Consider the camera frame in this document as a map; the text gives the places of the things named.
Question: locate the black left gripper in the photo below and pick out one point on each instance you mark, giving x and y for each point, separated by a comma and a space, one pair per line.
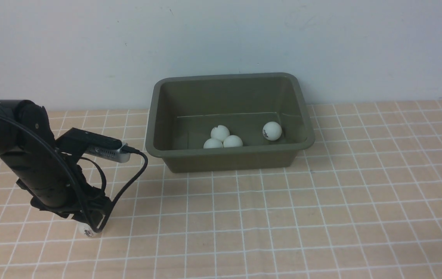
54, 194

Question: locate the plain white ball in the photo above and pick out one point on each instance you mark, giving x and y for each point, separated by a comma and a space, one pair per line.
232, 141
213, 143

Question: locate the white ball black mark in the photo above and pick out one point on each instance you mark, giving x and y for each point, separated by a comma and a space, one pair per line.
220, 132

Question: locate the white ball logo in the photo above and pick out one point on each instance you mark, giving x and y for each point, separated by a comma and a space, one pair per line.
272, 131

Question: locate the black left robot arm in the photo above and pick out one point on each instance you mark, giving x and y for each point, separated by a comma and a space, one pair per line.
48, 167

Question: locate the olive green plastic bin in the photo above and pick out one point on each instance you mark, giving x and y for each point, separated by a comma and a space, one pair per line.
184, 110

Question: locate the beige checkered tablecloth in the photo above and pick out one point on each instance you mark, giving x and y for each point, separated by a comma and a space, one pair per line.
364, 202

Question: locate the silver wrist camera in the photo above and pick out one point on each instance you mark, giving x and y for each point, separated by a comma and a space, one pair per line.
100, 145

